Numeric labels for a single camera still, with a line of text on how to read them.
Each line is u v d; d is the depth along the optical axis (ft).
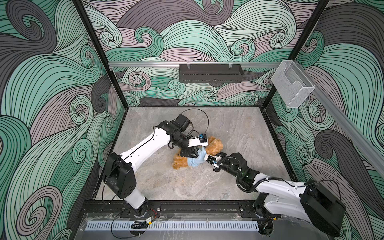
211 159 2.11
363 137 1.78
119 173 1.37
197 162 2.40
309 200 1.36
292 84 2.59
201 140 2.11
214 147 2.28
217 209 2.44
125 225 2.29
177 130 1.91
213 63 3.12
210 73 3.37
